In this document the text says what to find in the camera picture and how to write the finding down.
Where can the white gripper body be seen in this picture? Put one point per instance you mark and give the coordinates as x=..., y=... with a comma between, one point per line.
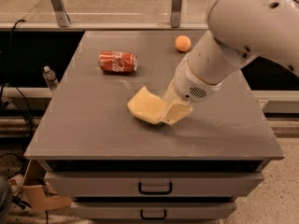
x=191, y=85

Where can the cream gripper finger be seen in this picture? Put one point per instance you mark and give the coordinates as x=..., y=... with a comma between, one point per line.
x=175, y=110
x=169, y=94

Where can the yellow wavy sponge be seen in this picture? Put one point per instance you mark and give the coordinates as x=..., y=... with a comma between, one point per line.
x=147, y=106

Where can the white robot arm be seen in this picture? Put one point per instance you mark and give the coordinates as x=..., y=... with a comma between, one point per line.
x=238, y=32

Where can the red coke can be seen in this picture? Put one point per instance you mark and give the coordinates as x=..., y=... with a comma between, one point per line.
x=117, y=61

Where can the orange ball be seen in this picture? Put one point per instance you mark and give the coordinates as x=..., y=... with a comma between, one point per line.
x=182, y=43

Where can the grey drawer cabinet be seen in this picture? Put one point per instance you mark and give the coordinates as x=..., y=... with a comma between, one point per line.
x=88, y=128

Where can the plastic water bottle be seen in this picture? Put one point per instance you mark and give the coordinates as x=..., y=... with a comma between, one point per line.
x=50, y=78

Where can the lower grey drawer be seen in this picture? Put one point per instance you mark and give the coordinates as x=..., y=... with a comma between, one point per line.
x=174, y=210

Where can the grey drawer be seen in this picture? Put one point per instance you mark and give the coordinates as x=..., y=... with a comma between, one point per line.
x=124, y=184
x=174, y=210

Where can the upper grey drawer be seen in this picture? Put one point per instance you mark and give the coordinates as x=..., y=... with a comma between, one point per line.
x=124, y=184

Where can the cardboard box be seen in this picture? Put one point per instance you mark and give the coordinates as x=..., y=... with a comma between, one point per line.
x=39, y=193

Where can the black upper drawer handle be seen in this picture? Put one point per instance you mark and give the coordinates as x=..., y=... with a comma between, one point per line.
x=155, y=190

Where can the black drawer handle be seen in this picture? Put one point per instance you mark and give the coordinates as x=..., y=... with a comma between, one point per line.
x=155, y=190
x=153, y=214

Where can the middle metal bracket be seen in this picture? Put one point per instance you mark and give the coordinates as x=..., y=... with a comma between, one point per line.
x=175, y=16

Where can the metal bracket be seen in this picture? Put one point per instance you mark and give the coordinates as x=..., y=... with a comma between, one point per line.
x=60, y=13
x=175, y=16

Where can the black lower drawer handle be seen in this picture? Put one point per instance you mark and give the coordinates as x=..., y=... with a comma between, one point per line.
x=153, y=214

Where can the left metal bracket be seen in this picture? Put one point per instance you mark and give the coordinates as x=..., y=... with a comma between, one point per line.
x=60, y=13

